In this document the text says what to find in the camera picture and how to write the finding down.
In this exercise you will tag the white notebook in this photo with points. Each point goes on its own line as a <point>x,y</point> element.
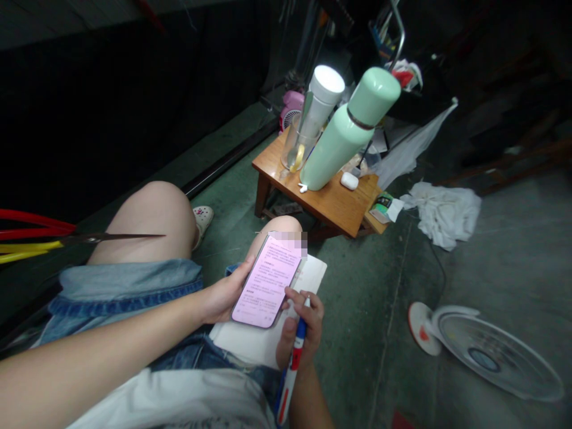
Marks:
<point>250,339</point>

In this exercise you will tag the white floor fan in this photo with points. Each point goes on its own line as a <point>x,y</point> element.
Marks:
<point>491,348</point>

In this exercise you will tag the person's left hand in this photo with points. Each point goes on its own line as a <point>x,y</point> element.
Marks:
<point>221,297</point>

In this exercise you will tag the white earbud case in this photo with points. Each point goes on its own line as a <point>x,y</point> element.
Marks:
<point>350,179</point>

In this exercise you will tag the person's right hand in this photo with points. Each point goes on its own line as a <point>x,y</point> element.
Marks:
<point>310,333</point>

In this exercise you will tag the smartphone with pink screen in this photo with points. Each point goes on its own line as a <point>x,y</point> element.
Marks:
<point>268,286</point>

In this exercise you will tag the person's body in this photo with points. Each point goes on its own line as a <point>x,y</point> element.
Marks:
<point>178,402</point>

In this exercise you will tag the pink mini fan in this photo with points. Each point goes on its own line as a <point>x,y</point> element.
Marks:
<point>289,107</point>

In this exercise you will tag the crumpled white cloth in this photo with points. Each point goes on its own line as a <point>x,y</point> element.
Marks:
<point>447,214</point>

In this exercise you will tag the red white blue pen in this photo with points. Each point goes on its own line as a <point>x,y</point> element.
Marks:
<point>290,384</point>

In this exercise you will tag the clear glass cup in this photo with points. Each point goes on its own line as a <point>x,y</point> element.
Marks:
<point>290,143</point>

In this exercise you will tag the white thermos bottle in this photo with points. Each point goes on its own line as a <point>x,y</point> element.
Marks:
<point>324,94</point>

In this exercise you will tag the yellow spoon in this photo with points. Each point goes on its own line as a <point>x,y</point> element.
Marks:
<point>297,157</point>

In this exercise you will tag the translucent white plastic bag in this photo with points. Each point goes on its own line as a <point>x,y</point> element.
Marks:
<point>411,147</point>

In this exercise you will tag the black bin with rubbish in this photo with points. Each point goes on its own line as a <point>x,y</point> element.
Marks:
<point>420,98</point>

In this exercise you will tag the mint green thermos bottle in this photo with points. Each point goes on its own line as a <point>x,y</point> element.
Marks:
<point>339,138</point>

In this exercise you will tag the white earbud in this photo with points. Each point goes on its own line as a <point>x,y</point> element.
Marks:
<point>303,187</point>

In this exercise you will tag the small green box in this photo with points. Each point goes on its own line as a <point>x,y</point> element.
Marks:
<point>380,206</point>

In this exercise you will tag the person's legs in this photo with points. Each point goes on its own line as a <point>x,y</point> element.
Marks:
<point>143,232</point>

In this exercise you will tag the dark wooden chair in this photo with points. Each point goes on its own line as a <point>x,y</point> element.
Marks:
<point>514,165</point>

